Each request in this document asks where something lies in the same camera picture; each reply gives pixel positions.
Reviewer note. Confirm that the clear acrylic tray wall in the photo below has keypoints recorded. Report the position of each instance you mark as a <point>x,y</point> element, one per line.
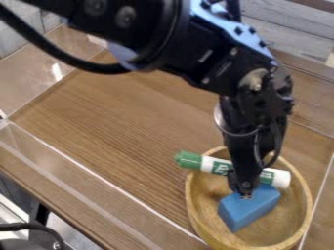
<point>101,166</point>

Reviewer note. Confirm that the black metal table leg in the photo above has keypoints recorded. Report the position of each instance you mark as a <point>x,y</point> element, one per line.
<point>40,214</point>

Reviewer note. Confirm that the green Expo marker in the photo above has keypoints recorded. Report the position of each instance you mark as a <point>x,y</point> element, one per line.
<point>276,178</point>

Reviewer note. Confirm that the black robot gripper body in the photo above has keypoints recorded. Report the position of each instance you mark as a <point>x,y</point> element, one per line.
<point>272,130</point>

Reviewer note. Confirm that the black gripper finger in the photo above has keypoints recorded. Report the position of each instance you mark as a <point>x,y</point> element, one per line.
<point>243,176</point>

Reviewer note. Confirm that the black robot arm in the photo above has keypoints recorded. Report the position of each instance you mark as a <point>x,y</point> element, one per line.
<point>196,40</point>

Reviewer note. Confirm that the blue foam block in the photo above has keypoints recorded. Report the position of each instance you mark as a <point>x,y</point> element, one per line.
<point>237,211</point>

